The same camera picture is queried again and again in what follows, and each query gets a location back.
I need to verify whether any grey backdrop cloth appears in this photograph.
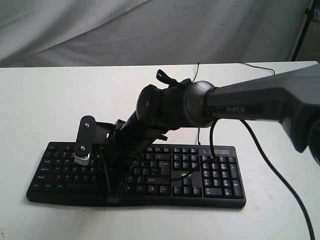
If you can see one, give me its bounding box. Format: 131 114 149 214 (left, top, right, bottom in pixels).
0 0 314 67

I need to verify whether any black acer keyboard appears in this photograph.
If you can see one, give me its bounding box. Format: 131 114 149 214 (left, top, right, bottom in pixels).
26 142 246 209

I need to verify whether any black keyboard cable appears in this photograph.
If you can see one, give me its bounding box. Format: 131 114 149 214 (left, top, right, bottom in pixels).
192 61 202 146

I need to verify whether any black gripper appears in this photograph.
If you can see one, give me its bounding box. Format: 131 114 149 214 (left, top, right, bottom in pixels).
96 119 155 203

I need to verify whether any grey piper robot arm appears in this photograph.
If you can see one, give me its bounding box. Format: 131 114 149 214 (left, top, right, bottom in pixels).
101 64 320 204

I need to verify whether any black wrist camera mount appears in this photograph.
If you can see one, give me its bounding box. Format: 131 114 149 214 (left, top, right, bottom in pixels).
73 115 115 166

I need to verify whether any black tripod stand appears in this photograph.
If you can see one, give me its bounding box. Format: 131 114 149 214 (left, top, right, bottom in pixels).
290 0 317 62

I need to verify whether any black cable at right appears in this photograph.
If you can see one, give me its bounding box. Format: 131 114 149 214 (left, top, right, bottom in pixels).
237 61 276 76

